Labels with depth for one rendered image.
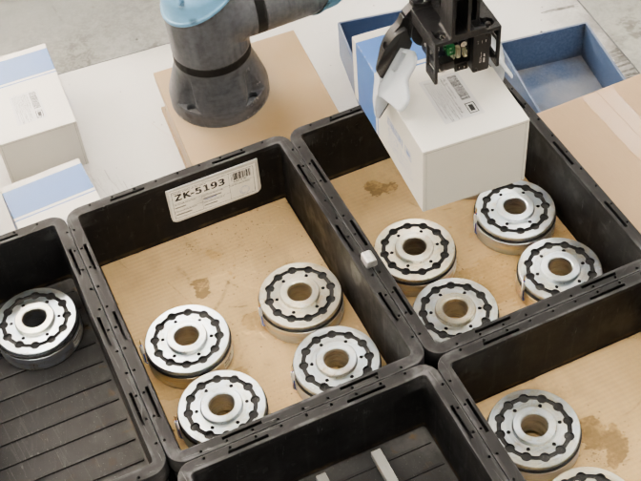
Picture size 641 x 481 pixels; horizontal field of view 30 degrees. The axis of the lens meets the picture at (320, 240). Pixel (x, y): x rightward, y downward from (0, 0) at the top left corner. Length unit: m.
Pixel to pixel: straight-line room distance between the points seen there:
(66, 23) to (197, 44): 1.65
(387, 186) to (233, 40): 0.31
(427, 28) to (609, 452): 0.51
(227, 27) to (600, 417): 0.73
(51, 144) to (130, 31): 1.43
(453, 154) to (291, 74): 0.65
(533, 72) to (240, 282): 0.68
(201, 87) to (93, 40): 1.52
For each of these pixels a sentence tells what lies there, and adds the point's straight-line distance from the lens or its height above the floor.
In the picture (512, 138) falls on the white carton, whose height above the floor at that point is 1.11.
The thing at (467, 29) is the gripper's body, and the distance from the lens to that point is 1.18.
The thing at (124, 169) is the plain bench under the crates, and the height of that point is 0.70.
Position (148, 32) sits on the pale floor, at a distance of 3.24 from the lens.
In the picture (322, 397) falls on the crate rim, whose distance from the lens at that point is 1.28.
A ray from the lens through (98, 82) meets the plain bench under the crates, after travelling 2.03.
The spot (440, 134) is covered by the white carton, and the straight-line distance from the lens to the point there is 1.24.
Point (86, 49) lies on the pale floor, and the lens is 3.23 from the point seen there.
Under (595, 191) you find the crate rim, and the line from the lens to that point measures 1.48.
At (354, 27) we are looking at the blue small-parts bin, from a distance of 1.97.
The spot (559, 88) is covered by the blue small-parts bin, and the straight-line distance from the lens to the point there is 1.94.
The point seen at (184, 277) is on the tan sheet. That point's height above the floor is 0.83.
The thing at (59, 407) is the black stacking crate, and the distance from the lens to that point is 1.45.
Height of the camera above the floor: 2.00
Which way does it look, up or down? 49 degrees down
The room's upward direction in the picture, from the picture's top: 6 degrees counter-clockwise
